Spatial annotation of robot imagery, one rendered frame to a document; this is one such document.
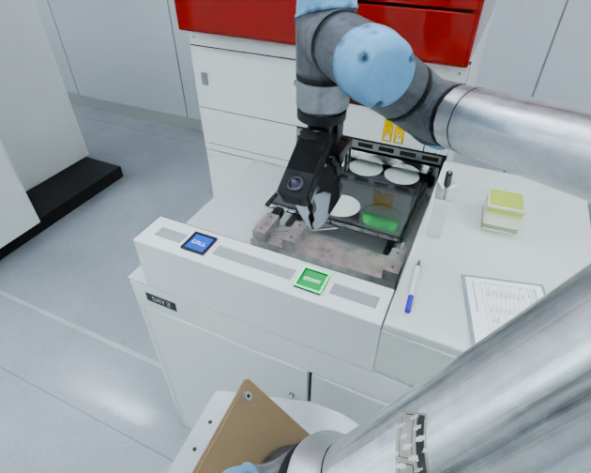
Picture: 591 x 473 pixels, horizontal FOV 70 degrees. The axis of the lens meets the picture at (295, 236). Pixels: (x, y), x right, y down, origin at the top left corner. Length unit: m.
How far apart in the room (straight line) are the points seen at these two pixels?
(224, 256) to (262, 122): 0.63
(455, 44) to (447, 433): 0.93
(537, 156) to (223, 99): 1.13
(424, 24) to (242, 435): 0.91
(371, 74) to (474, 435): 0.33
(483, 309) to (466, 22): 0.61
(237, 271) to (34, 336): 1.53
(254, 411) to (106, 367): 1.44
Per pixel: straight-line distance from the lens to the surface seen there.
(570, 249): 1.04
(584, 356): 0.24
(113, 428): 1.84
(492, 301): 0.84
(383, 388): 0.90
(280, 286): 0.80
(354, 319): 0.77
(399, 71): 0.47
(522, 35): 2.65
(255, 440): 0.61
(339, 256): 0.98
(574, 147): 0.43
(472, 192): 1.12
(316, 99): 0.58
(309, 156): 0.60
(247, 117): 1.42
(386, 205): 1.13
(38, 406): 2.01
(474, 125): 0.49
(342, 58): 0.47
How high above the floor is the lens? 1.54
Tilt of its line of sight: 40 degrees down
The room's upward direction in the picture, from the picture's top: straight up
